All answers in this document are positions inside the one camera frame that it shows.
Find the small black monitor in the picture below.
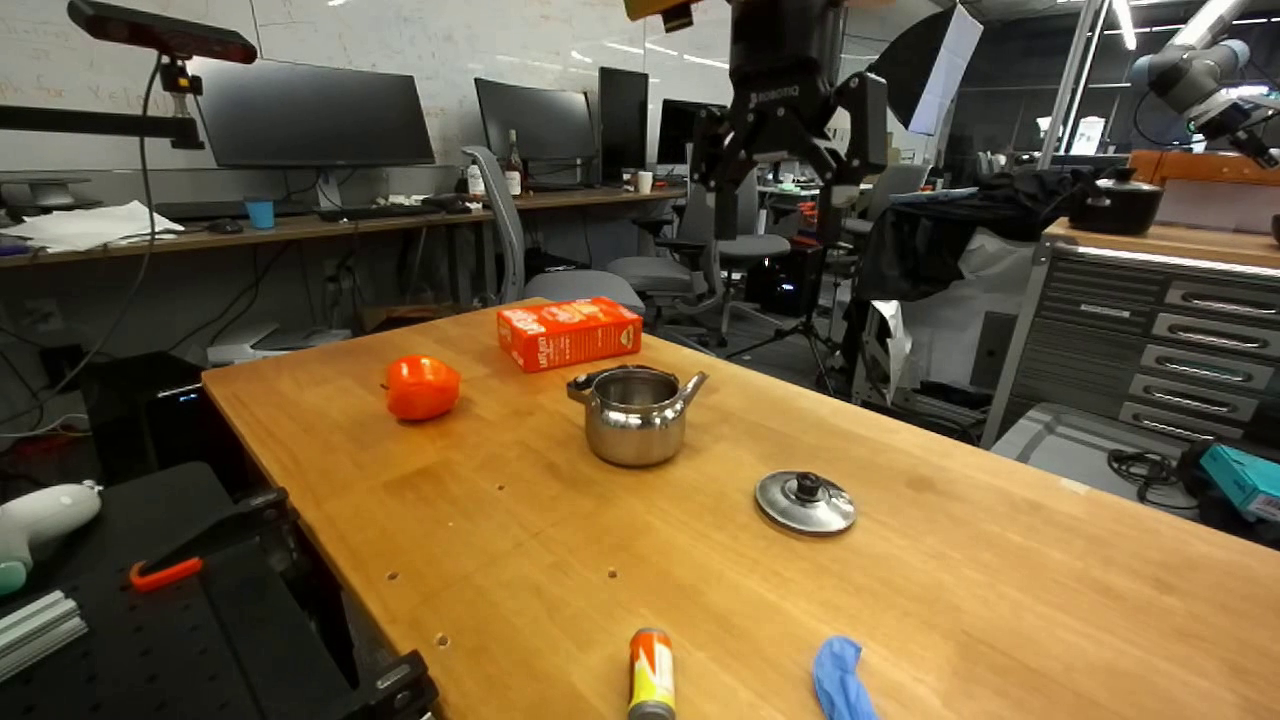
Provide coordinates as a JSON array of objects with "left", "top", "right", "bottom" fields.
[{"left": 656, "top": 95, "right": 718, "bottom": 169}]

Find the orange cracker box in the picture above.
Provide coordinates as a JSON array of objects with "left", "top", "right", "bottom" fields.
[{"left": 493, "top": 293, "right": 648, "bottom": 377}]

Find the grey drawer cabinet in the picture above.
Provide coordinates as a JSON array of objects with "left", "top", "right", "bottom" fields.
[{"left": 980, "top": 216, "right": 1280, "bottom": 453}]

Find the black stereo camera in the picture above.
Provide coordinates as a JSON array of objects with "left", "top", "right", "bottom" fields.
[{"left": 66, "top": 0, "right": 259, "bottom": 66}]

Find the orange wooden box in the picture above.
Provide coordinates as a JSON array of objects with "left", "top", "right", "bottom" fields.
[{"left": 1127, "top": 149, "right": 1280, "bottom": 193}]

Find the blue crumpled cloth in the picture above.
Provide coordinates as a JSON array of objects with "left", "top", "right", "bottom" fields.
[{"left": 807, "top": 631, "right": 886, "bottom": 720}]

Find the black softbox light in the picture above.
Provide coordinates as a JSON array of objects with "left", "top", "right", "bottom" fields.
[{"left": 873, "top": 0, "right": 988, "bottom": 136}]

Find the yellow wrist camera bar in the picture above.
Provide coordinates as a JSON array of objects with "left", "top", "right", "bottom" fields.
[{"left": 621, "top": 0, "right": 700, "bottom": 35}]

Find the orange yellow tube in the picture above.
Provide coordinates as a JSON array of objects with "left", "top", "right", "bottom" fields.
[{"left": 624, "top": 623, "right": 679, "bottom": 720}]

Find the black pot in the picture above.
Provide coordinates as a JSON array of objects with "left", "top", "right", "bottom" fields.
[{"left": 1065, "top": 176, "right": 1169, "bottom": 238}]

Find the black light stand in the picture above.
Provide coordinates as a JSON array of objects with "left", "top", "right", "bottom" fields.
[{"left": 807, "top": 66, "right": 881, "bottom": 391}]

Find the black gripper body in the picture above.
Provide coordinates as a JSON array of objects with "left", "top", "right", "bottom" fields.
[{"left": 727, "top": 0, "right": 849, "bottom": 131}]

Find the silver kettle lid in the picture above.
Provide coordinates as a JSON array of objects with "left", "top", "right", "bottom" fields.
[{"left": 753, "top": 467, "right": 860, "bottom": 540}]

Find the large black monitor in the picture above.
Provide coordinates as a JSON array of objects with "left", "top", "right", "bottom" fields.
[{"left": 195, "top": 58, "right": 439, "bottom": 172}]

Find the dark glass bottle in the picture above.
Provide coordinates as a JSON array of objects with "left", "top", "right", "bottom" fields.
[{"left": 499, "top": 123, "right": 528, "bottom": 198}]

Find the black clamp orange handle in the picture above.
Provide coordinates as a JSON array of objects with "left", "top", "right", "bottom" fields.
[{"left": 123, "top": 487, "right": 293, "bottom": 598}]

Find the silver metal kettle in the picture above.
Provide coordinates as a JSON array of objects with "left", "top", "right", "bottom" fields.
[{"left": 563, "top": 358, "right": 711, "bottom": 472}]

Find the black robot mount table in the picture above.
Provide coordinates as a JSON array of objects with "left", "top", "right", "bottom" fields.
[{"left": 0, "top": 455, "right": 370, "bottom": 720}]

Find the grey office chair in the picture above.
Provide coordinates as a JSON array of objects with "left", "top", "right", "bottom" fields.
[
  {"left": 605, "top": 160, "right": 753, "bottom": 352},
  {"left": 684, "top": 141, "right": 800, "bottom": 277}
]

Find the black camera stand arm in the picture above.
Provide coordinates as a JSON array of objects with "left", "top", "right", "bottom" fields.
[{"left": 0, "top": 50, "right": 210, "bottom": 150}]

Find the medium black monitor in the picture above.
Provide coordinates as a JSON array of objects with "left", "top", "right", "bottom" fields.
[{"left": 474, "top": 75, "right": 605, "bottom": 193}]

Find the black keyboard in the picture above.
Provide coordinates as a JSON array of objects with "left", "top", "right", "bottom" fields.
[{"left": 315, "top": 194, "right": 469, "bottom": 224}]

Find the orange toy bell pepper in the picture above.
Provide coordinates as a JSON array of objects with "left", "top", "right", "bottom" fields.
[{"left": 381, "top": 352, "right": 469, "bottom": 428}]

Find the black computer case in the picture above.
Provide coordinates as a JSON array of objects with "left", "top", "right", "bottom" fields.
[{"left": 76, "top": 349, "right": 258, "bottom": 492}]

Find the grey plastic bin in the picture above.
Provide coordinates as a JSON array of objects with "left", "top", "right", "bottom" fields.
[{"left": 992, "top": 401, "right": 1205, "bottom": 520}]

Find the white paper pile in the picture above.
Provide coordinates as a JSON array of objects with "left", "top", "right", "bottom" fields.
[{"left": 0, "top": 194, "right": 187, "bottom": 256}]

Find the aluminium extrusion bar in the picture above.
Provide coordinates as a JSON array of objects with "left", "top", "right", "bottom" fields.
[{"left": 0, "top": 588, "right": 91, "bottom": 689}]

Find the narrow dark monitor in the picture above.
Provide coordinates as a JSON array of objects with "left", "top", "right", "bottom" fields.
[{"left": 598, "top": 65, "right": 654, "bottom": 189}]

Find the grey chair curved frame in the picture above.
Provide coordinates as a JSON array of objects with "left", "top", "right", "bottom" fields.
[{"left": 458, "top": 141, "right": 648, "bottom": 321}]

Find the long wooden desk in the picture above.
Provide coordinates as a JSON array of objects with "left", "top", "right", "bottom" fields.
[{"left": 0, "top": 179, "right": 694, "bottom": 277}]

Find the black cloth pile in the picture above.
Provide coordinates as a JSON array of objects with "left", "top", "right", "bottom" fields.
[{"left": 851, "top": 164, "right": 1099, "bottom": 303}]

